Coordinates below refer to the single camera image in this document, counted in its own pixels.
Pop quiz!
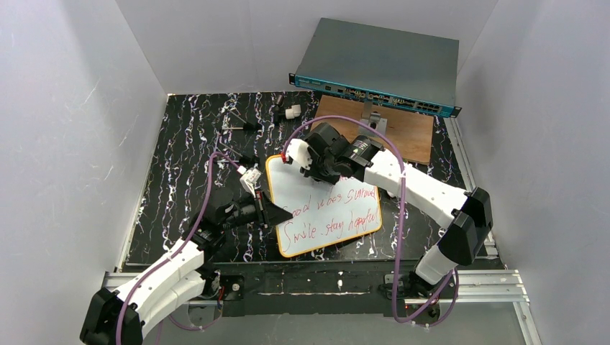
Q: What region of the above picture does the orange framed whiteboard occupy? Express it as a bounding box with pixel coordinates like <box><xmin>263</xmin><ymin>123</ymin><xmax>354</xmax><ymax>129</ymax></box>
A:
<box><xmin>265</xmin><ymin>155</ymin><xmax>382</xmax><ymax>258</ymax></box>

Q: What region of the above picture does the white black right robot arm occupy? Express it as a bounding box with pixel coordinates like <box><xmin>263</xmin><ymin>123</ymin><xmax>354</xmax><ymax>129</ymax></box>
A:
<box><xmin>286</xmin><ymin>123</ymin><xmax>493</xmax><ymax>295</ymax></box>

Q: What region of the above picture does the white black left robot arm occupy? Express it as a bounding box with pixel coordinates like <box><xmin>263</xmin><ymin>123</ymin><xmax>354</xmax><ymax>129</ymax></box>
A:
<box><xmin>79</xmin><ymin>188</ymin><xmax>293</xmax><ymax>344</ymax></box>

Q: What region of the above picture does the white black pipe fitting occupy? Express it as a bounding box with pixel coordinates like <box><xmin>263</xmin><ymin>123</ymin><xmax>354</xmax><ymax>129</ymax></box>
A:
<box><xmin>272</xmin><ymin>104</ymin><xmax>301</xmax><ymax>122</ymax></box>

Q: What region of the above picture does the brown wooden board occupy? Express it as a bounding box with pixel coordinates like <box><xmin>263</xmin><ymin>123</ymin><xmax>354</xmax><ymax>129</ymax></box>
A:
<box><xmin>315</xmin><ymin>96</ymin><xmax>434</xmax><ymax>165</ymax></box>

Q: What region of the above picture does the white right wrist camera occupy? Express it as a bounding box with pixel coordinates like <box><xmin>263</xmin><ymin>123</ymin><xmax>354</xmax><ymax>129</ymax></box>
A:
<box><xmin>282</xmin><ymin>139</ymin><xmax>313</xmax><ymax>173</ymax></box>

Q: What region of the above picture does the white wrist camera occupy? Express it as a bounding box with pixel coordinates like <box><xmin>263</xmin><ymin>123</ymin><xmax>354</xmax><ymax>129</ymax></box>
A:
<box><xmin>237</xmin><ymin>165</ymin><xmax>261</xmax><ymax>196</ymax></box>
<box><xmin>282</xmin><ymin>139</ymin><xmax>313</xmax><ymax>173</ymax></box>

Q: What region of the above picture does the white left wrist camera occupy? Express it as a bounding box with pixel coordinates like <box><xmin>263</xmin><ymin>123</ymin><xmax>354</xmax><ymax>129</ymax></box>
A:
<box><xmin>237</xmin><ymin>165</ymin><xmax>261</xmax><ymax>196</ymax></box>

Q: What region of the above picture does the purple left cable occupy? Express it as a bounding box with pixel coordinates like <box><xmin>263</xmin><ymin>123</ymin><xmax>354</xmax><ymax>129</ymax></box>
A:
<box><xmin>115</xmin><ymin>151</ymin><xmax>246</xmax><ymax>345</ymax></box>

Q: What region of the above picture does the grey metal bracket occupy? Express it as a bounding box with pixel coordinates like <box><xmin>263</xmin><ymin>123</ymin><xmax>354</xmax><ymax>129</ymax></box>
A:
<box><xmin>358</xmin><ymin>101</ymin><xmax>387</xmax><ymax>137</ymax></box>

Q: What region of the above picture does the teal network switch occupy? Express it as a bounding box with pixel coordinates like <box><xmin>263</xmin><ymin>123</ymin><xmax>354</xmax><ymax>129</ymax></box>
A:
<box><xmin>288</xmin><ymin>18</ymin><xmax>462</xmax><ymax>118</ymax></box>

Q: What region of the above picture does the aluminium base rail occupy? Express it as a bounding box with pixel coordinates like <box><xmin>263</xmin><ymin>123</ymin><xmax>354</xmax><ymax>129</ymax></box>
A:
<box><xmin>88</xmin><ymin>269</ymin><xmax>542</xmax><ymax>345</ymax></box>

